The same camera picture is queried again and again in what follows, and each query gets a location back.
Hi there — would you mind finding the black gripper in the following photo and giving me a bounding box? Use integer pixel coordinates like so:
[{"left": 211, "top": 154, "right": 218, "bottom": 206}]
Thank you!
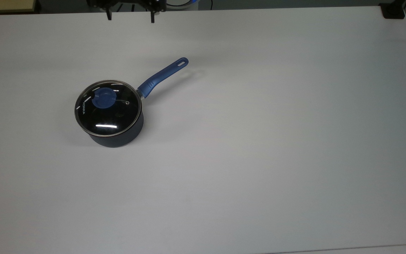
[{"left": 87, "top": 0, "right": 166, "bottom": 24}]

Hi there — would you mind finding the dark saucepan with blue handle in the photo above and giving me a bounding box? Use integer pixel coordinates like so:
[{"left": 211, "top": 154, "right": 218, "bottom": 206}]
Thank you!
[{"left": 74, "top": 57, "right": 189, "bottom": 148}]

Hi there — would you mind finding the black clamp on table corner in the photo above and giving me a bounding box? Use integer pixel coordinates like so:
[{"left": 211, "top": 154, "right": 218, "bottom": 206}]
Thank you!
[{"left": 380, "top": 2, "right": 406, "bottom": 19}]

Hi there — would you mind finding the glass lid with blue knob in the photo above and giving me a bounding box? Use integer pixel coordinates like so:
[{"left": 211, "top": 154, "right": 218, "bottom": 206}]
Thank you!
[{"left": 74, "top": 80, "right": 143, "bottom": 137}]

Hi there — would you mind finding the wooden board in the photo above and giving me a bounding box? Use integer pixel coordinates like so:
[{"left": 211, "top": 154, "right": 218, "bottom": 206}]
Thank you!
[{"left": 0, "top": 0, "right": 36, "bottom": 14}]

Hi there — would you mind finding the robot base with blue ring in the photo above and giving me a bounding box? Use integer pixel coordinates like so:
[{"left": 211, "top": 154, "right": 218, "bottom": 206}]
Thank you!
[{"left": 166, "top": 0, "right": 201, "bottom": 10}]

